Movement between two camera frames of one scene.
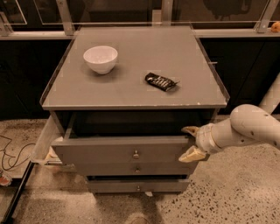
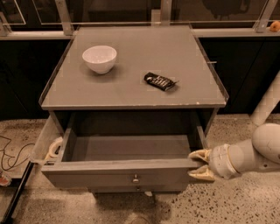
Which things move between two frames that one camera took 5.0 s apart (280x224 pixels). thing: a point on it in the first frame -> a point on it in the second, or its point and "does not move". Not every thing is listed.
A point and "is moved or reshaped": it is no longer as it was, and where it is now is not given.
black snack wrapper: [164, 83] does not move
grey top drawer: [114, 150] is moved or reshaped
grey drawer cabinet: [120, 97] does not move
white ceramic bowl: [101, 59] does not move
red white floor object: [5, 179] does not move
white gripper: [204, 138] -> [219, 161]
